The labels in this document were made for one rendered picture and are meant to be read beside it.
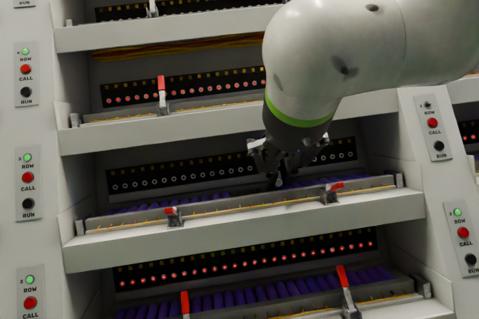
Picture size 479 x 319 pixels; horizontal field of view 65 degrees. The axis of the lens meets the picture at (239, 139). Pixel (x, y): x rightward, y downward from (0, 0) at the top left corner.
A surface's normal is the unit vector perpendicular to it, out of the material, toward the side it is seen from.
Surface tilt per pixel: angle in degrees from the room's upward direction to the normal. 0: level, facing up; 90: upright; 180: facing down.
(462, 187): 90
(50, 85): 90
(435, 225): 90
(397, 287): 107
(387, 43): 117
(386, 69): 147
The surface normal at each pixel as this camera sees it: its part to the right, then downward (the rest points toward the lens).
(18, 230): 0.05, -0.24
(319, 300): 0.09, 0.05
